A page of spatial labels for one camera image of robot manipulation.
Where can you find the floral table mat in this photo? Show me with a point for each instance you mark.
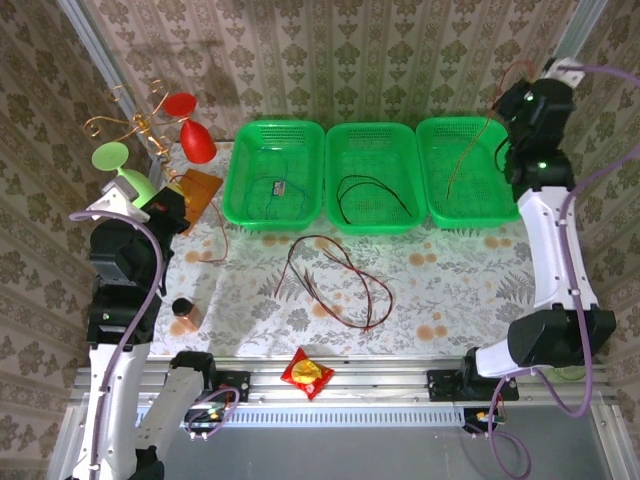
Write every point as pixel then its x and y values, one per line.
pixel 450 300

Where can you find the green perforated plastic basket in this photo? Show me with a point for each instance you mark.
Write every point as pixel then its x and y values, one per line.
pixel 480 200
pixel 372 150
pixel 240 150

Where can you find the aluminium extrusion frame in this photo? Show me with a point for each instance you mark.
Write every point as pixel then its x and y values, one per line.
pixel 380 387

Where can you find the small circuit board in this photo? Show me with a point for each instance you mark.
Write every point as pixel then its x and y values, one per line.
pixel 487 417
pixel 210 415

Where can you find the red snack packet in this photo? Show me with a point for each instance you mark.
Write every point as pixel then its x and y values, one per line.
pixel 306 374

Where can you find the green wine glass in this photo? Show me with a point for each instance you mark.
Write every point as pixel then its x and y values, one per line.
pixel 109 156

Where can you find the brown juice bottle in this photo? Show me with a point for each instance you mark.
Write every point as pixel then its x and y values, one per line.
pixel 187 315

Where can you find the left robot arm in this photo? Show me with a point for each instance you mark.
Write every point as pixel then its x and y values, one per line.
pixel 170 400

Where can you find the red wine glass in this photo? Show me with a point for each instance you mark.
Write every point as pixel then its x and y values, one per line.
pixel 196 142

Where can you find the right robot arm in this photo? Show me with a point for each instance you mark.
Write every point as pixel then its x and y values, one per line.
pixel 550 250

